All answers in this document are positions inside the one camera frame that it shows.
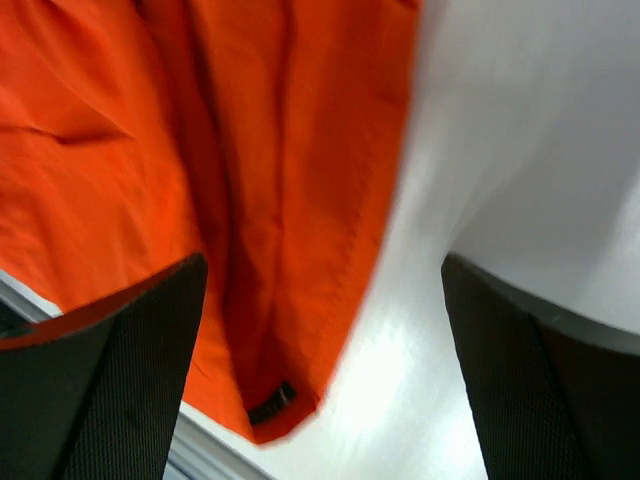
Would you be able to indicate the aluminium mounting rail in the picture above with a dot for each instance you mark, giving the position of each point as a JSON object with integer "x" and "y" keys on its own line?
{"x": 194, "y": 453}

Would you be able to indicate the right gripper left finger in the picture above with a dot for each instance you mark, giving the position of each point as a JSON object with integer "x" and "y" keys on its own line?
{"x": 95, "y": 393}

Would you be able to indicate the orange shorts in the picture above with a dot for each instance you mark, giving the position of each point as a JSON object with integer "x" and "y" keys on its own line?
{"x": 265, "y": 134}

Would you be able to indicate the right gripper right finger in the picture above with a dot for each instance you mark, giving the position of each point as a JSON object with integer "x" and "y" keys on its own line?
{"x": 553, "y": 395}

